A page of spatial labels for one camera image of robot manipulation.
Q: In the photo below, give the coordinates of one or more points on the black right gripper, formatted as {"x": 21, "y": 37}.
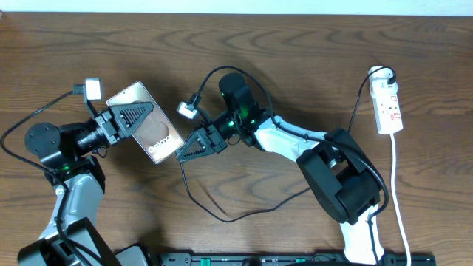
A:
{"x": 210, "y": 140}

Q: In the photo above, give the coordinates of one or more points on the white power strip, red switches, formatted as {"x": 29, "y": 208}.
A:
{"x": 383, "y": 90}

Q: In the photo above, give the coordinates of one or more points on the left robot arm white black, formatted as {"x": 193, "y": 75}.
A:
{"x": 69, "y": 156}

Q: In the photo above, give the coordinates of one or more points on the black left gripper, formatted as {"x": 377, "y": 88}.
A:
{"x": 111, "y": 127}

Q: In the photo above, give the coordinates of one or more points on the Galaxy smartphone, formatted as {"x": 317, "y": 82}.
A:
{"x": 156, "y": 134}

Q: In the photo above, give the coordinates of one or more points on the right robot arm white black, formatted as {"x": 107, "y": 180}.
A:
{"x": 342, "y": 179}

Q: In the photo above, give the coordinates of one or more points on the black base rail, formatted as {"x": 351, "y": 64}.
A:
{"x": 187, "y": 259}

